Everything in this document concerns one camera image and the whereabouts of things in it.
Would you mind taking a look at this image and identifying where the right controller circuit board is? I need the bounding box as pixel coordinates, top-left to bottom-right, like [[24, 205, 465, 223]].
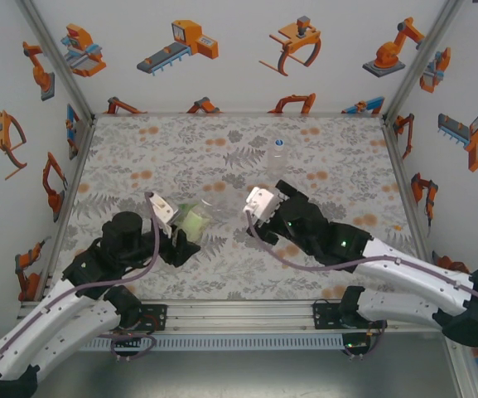
[[343, 336, 373, 352]]

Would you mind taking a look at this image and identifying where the controller circuit board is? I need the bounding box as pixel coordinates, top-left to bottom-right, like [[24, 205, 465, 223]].
[[112, 329, 144, 347], [343, 336, 373, 352]]

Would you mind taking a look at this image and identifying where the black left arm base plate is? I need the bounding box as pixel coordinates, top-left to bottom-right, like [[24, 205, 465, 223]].
[[138, 304, 168, 332]]

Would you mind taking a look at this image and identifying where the floral patterned table mat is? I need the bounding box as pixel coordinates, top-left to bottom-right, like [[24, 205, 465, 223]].
[[58, 114, 430, 302]]

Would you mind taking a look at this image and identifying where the aluminium table edge rail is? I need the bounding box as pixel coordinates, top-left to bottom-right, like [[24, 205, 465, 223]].
[[18, 298, 463, 335]]

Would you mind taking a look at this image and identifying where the clear plastic bottle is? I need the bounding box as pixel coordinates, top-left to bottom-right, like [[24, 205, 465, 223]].
[[266, 138, 288, 183]]

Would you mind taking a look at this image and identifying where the white slotted cable duct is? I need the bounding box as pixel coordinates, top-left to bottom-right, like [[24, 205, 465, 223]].
[[79, 333, 345, 352]]

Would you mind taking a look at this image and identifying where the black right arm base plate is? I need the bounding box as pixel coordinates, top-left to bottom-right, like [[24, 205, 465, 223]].
[[311, 300, 343, 331]]

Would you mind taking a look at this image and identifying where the short purple base cable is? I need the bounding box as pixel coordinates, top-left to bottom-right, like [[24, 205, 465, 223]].
[[343, 318, 389, 362], [109, 330, 157, 364]]

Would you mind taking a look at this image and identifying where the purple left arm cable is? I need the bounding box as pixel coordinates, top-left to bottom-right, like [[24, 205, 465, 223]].
[[0, 191, 161, 386]]

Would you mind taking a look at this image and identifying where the thin aluminium wall rail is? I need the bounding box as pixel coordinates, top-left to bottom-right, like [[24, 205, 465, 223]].
[[91, 110, 387, 119]]

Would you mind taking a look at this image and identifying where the left controller circuit board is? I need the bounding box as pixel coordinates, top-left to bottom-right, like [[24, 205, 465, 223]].
[[112, 329, 144, 347]]

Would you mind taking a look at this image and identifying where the yellow label plastic bottle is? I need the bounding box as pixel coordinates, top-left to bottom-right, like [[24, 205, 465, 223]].
[[178, 202, 210, 245]]

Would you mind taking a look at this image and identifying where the aluminium side frame rail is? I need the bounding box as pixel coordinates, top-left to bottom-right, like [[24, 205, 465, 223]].
[[35, 118, 99, 302], [381, 119, 437, 266]]

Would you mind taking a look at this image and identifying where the aluminium frame post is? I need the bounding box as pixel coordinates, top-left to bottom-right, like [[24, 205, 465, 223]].
[[381, 0, 467, 124], [443, 339, 478, 398], [17, 0, 98, 121]]

